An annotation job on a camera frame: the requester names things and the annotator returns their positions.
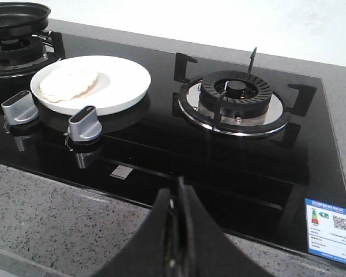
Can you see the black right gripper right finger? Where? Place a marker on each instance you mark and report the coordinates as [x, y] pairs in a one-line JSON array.
[[197, 245]]

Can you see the black gas burner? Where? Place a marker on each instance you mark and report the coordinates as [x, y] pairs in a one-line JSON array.
[[242, 93], [20, 51]]

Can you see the silver stove knob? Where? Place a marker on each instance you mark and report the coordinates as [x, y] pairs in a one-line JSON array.
[[84, 126], [20, 108]]

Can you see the black glass gas cooktop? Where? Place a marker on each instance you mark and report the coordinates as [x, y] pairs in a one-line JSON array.
[[254, 187]]

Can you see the blue energy label sticker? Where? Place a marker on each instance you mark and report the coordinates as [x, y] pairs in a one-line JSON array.
[[326, 230]]

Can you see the black pan support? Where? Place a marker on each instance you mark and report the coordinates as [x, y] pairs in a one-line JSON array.
[[53, 51], [273, 120]]

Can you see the right black pan support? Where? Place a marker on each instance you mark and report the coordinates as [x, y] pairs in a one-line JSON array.
[[273, 120]]

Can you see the left silver stove knob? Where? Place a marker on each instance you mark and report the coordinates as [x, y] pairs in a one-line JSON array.
[[20, 108]]

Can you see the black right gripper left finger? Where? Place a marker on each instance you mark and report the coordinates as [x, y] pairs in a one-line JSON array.
[[144, 254]]

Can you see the black frying pan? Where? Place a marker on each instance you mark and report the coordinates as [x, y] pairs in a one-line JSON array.
[[19, 19]]

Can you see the right silver stove knob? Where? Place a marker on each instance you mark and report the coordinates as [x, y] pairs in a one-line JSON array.
[[84, 126]]

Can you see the fried egg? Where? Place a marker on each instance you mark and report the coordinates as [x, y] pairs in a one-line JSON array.
[[64, 84]]

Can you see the left black gas burner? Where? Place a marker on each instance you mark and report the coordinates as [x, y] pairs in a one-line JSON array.
[[20, 51]]

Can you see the left black pan support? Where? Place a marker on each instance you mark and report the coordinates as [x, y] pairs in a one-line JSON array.
[[53, 51]]

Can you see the white round plate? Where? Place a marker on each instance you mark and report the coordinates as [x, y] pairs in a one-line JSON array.
[[120, 84]]

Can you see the right black gas burner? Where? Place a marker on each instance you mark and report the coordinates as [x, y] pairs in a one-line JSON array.
[[242, 93]]

